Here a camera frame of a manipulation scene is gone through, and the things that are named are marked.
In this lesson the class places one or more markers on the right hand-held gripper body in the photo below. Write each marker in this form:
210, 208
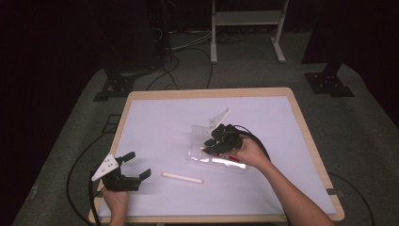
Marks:
227, 138

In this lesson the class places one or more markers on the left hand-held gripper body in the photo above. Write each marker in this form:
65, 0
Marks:
120, 182

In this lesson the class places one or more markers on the clear plastic pencil case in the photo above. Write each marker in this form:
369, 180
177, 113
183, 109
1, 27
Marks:
216, 161

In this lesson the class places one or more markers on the person's left hand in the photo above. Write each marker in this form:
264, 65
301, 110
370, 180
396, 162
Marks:
116, 201

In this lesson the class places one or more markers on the person's right hand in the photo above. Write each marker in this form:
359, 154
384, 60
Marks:
251, 153

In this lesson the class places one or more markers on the white pen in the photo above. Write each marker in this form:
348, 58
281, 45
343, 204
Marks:
182, 178

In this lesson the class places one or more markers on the white table mat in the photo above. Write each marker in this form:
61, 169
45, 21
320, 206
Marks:
175, 125

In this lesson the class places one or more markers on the wooden table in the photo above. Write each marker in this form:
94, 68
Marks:
207, 92

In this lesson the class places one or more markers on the black stand base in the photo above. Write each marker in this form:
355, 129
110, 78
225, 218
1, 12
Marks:
114, 86
327, 83

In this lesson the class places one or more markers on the black tape strip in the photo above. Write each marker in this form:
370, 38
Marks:
331, 191

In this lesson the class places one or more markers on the white metal stand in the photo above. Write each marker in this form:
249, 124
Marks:
247, 18

